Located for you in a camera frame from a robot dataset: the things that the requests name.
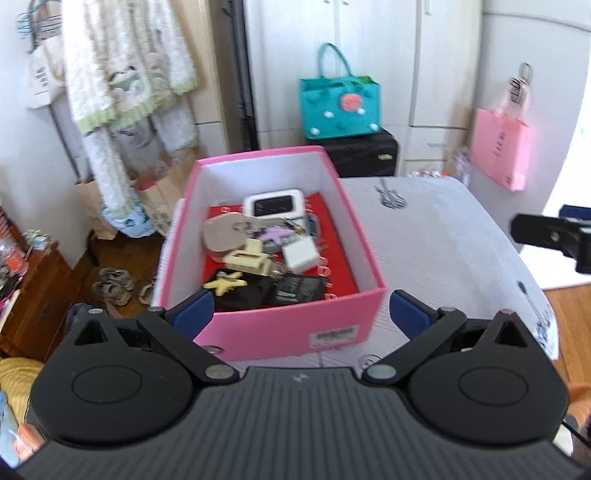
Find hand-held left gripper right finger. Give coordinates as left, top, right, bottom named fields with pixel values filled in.
left=361, top=290, right=539, bottom=384

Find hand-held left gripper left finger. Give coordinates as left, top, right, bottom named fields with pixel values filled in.
left=69, top=290, right=241, bottom=385

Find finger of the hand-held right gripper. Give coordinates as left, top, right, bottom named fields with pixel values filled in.
left=510, top=204, right=591, bottom=274

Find yellow star hair clip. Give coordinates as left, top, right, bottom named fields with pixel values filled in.
left=202, top=271, right=249, bottom=297

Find black wallet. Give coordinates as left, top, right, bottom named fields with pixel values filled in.
left=203, top=268, right=279, bottom=313

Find cream hair claw clip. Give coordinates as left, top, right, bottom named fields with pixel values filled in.
left=224, top=239, right=274, bottom=274

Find pink cardboard box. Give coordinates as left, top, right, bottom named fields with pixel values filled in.
left=157, top=146, right=387, bottom=361

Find bunch of keys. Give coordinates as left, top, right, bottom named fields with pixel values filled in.
left=232, top=218, right=311, bottom=235

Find purple star hair clip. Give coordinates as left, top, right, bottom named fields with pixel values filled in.
left=255, top=225, right=297, bottom=246

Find white charger block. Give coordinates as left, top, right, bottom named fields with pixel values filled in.
left=281, top=237, right=320, bottom=274

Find white framed small screen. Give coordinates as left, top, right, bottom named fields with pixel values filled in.
left=243, top=188, right=307, bottom=219

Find beige square case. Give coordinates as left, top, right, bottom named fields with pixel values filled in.
left=202, top=212, right=249, bottom=260

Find red printed card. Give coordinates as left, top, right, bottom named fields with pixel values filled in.
left=205, top=191, right=360, bottom=301

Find pink paper bag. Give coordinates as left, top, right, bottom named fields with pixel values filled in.
left=470, top=87, right=532, bottom=193

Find clear plastic bag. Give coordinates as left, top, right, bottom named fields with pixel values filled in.
left=450, top=147, right=472, bottom=185

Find white green printed plastic bag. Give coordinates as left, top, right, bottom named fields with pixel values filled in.
left=99, top=203, right=149, bottom=239

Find black clothes rack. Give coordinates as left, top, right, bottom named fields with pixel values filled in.
left=48, top=99, right=101, bottom=267

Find large brown paper bag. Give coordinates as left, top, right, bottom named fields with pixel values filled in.
left=135, top=148, right=200, bottom=237

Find pile of colourful snack packets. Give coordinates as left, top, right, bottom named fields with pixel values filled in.
left=406, top=168, right=455, bottom=182

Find small brown paper bag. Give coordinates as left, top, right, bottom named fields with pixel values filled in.
left=75, top=178, right=121, bottom=241

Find wooden cabinet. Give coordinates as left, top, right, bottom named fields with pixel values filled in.
left=0, top=208, right=89, bottom=361

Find white fluffy pajama pants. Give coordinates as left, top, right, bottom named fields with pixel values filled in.
left=83, top=99, right=200, bottom=219

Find black suitcase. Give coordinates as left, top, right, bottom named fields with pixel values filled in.
left=307, top=129, right=399, bottom=179

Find grey printed plastic bag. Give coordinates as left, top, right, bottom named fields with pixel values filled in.
left=113, top=117, right=158, bottom=163

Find clutter of small packets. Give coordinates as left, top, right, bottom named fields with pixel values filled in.
left=0, top=208, right=52, bottom=315

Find yellow striped cloth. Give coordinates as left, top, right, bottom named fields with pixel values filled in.
left=0, top=357, right=48, bottom=417

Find teal felt bag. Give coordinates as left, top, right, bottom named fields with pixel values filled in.
left=300, top=42, right=382, bottom=139

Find black tripod pole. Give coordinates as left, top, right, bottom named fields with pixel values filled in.
left=225, top=0, right=260, bottom=151

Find white wardrobe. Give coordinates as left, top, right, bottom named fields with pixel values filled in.
left=245, top=0, right=482, bottom=179

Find white tote bag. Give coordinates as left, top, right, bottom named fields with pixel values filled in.
left=25, top=34, right=71, bottom=110

